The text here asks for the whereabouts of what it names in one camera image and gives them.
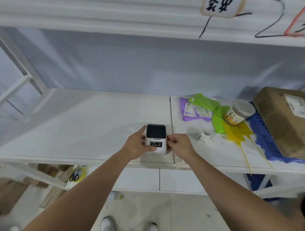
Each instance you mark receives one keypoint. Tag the clear jar with white lid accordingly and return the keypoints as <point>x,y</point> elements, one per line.
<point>239,113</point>

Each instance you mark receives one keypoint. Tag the brown cardboard box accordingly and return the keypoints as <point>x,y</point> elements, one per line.
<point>281,119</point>

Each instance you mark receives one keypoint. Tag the person's left thumb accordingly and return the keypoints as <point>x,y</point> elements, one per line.
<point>150,148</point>

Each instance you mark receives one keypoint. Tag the green mailer bag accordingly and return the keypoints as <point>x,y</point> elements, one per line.
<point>215,114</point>

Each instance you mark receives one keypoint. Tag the person's right hand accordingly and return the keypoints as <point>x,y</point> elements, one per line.
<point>182,146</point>

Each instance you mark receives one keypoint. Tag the white metal shelf frame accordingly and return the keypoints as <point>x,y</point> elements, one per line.
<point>21,71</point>

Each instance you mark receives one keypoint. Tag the person's left forearm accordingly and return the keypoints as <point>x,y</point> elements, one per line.
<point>78,192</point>

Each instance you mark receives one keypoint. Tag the person's right shoe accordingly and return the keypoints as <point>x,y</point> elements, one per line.
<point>153,227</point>

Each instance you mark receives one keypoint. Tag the person's left shoe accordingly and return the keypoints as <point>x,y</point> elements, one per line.
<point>107,223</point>

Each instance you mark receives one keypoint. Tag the paper sign with black writing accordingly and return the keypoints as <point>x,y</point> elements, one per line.
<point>222,7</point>

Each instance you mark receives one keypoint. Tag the white label printer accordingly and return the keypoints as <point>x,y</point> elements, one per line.
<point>156,139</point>

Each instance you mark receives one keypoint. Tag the white label roll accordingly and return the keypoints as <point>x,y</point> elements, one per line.
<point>205,135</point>

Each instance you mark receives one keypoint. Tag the wooden planks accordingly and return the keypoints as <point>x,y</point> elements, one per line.
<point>31,183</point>

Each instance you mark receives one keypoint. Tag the blue perforated panel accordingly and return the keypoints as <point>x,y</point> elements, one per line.
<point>264,140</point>

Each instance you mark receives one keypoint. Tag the person's right forearm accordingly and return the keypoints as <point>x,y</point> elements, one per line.
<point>240,197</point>

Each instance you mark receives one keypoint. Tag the person's right fingers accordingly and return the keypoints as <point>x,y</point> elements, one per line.
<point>172,140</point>

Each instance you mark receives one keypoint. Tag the red framed sign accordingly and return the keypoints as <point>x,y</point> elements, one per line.
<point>296,23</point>

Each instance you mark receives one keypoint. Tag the person's left hand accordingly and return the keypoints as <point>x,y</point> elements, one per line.
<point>133,147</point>

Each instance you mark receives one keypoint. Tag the purple mailer bag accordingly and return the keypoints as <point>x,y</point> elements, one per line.
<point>194,111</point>

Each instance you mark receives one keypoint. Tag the person's shoe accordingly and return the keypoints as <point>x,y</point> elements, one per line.
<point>107,223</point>
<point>153,227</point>

